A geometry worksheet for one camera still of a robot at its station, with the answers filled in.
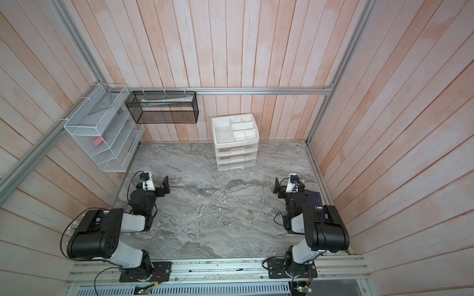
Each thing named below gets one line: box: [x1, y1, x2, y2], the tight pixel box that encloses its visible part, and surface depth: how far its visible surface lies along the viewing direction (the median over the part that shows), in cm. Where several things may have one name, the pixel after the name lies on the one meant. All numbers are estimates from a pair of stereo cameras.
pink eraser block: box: [92, 136, 104, 147], surface depth 84 cm
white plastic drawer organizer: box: [211, 112, 260, 171], surface depth 98 cm
